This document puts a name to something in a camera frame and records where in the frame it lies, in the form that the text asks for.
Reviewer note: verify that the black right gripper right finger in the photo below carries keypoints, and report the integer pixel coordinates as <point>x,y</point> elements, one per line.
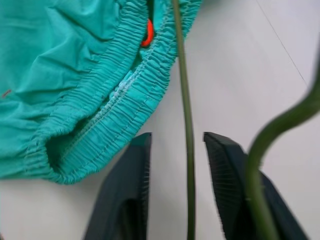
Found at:
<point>230,180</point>

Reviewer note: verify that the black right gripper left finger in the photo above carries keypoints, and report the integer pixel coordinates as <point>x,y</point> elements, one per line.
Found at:
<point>125,190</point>

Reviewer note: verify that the green shorts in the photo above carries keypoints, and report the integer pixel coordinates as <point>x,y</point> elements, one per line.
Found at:
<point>62,75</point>

